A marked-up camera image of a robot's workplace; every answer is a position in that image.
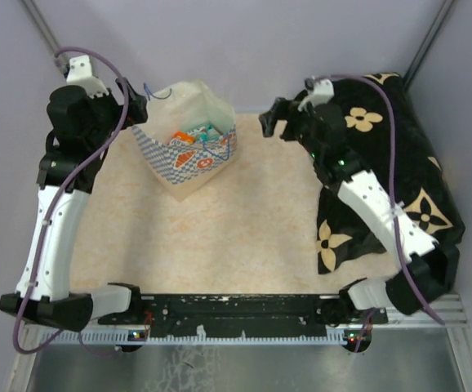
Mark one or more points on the checkered paper bag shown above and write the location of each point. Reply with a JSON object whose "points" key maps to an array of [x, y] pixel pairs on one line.
{"points": [[181, 107]]}

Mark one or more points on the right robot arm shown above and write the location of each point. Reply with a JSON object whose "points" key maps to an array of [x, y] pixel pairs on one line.
{"points": [[426, 267]]}

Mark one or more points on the orange fruits candy bag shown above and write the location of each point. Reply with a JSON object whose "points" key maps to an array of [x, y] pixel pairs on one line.
{"points": [[182, 139]]}

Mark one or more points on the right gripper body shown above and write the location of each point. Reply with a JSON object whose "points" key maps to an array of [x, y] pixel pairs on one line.
{"points": [[298, 126]]}

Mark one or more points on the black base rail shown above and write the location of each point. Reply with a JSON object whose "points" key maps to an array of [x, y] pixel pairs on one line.
{"points": [[233, 316]]}

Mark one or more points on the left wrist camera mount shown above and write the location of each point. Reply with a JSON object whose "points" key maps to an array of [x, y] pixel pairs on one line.
{"points": [[81, 74]]}

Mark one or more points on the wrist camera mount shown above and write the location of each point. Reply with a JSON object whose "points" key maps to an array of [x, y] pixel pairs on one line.
{"points": [[319, 92], [81, 74]]}

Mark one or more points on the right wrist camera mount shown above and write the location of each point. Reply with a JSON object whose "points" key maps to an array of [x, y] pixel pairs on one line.
{"points": [[319, 92]]}

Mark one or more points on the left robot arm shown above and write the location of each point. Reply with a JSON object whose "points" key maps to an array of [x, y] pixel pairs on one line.
{"points": [[83, 127]]}

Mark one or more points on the black floral pillow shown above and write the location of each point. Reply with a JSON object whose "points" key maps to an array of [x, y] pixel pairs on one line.
{"points": [[377, 113]]}

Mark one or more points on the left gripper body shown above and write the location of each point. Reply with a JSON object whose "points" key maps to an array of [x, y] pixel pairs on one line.
{"points": [[107, 108]]}

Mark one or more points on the green mint candy bag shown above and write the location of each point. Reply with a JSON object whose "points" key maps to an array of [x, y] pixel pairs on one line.
{"points": [[205, 133]]}

